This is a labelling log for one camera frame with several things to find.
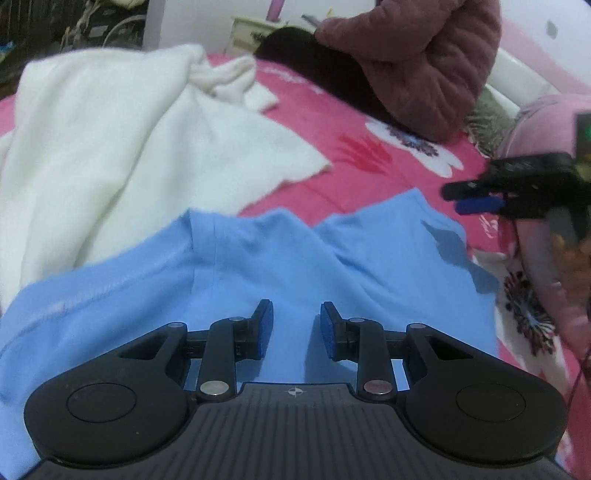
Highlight pink quilt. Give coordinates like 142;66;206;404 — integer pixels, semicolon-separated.
489;92;591;361

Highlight pink bed headboard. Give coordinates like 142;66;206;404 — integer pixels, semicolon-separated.
485;14;591;121

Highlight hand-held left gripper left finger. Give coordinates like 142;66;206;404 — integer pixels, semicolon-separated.
117;299;274;401

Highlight white fleece garment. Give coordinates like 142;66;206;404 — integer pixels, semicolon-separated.
0;44;331;301

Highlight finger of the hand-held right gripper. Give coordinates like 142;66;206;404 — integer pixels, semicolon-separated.
441;154;575;201
455;194;555;219

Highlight grey-green cushion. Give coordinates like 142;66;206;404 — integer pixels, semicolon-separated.
464;88;520;158

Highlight white nightstand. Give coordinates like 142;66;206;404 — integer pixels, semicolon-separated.
226;16;287;58

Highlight wheelchair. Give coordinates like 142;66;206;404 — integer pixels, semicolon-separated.
60;0;116;47

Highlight pink floral bedsheet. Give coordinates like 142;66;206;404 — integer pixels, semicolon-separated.
0;53;591;480

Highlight blue shirt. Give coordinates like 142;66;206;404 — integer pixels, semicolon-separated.
0;188;502;480

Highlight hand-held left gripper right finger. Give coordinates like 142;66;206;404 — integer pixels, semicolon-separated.
320;301;472;401

